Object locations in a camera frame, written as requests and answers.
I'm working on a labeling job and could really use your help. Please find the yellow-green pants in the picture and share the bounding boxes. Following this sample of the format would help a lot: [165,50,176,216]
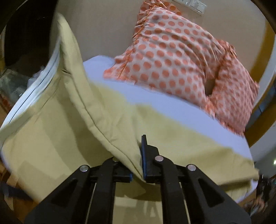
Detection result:
[0,13,259,224]

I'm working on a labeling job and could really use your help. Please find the wooden framed glass door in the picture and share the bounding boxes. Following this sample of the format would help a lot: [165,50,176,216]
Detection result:
[245,22,275,146]

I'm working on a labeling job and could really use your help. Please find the orange polka dot pillow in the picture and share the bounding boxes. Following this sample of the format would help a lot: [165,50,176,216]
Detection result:
[206,40,259,136]
[103,1,225,113]

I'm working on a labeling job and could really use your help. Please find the white bed mattress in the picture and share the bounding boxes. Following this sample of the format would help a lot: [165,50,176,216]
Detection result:
[0,36,258,204]

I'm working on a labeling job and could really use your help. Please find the white wall switch plate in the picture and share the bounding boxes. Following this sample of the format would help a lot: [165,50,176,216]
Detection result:
[173,0,207,15]

